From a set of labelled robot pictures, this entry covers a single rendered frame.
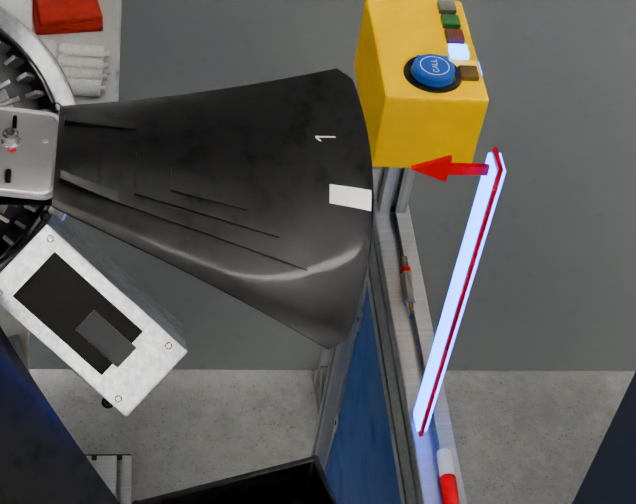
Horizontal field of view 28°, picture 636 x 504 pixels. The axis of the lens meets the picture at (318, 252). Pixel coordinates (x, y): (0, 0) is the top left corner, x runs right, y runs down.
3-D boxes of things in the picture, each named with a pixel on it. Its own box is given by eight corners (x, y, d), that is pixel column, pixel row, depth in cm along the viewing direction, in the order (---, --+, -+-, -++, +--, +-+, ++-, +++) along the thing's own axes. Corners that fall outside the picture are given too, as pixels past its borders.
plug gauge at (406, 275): (399, 254, 129) (406, 313, 123) (411, 254, 129) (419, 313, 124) (397, 261, 130) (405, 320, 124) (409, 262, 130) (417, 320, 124)
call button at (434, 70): (407, 64, 119) (411, 50, 118) (448, 66, 120) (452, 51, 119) (413, 91, 116) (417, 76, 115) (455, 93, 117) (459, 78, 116)
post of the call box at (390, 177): (375, 193, 137) (393, 105, 128) (402, 194, 137) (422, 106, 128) (378, 213, 135) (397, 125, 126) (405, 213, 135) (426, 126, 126)
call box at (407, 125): (350, 76, 133) (365, -8, 125) (443, 79, 134) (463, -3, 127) (368, 179, 122) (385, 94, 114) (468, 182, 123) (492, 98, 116)
